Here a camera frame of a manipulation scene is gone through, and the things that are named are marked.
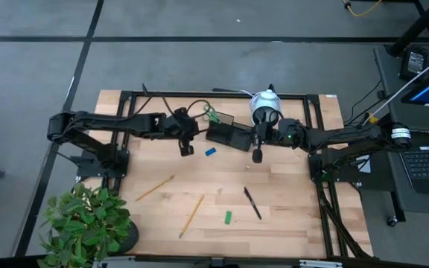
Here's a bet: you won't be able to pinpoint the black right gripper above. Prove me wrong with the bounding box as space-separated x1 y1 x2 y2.
242 110 307 164

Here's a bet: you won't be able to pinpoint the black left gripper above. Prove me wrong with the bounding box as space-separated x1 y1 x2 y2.
162 106 210 157

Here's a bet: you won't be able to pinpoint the green-handled scissors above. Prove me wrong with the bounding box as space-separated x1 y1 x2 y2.
202 103 222 124

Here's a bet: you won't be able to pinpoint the black pen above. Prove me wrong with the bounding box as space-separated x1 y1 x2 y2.
243 186 263 221

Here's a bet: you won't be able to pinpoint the yellow pencil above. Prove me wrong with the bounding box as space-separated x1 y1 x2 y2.
178 194 206 240
133 174 176 202

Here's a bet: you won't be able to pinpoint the black mesh desk organizer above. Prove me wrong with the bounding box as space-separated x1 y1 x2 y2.
205 111 255 153

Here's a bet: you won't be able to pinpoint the white paper sheet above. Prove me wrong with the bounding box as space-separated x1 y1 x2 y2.
358 156 372 174

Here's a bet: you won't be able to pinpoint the black plant pot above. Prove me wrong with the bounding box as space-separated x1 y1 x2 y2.
106 219 140 256

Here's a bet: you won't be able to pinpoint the grey monitor desk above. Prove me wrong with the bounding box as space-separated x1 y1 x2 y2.
372 44 429 135

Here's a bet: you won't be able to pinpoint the green leafy plant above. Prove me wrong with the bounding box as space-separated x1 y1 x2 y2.
37 182 133 268

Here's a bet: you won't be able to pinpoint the black laptop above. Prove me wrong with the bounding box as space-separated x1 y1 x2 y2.
398 144 429 197

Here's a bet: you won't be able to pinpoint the black power adapter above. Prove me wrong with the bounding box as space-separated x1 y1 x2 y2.
399 46 429 82

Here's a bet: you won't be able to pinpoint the grey laptop desk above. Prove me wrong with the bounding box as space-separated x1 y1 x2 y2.
381 128 429 217

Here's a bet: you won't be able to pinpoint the black stand leg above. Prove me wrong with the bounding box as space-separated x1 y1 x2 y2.
389 0 429 57

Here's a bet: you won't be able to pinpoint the black metal table frame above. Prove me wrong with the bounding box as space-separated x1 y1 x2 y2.
101 89 374 267

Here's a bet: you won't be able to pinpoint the silver metal bracket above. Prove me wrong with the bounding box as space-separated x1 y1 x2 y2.
298 259 344 268

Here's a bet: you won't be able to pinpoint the yellow cable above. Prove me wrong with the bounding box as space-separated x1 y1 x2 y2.
342 0 384 18

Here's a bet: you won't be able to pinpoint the white cable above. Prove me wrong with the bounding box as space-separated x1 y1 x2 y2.
361 48 429 126

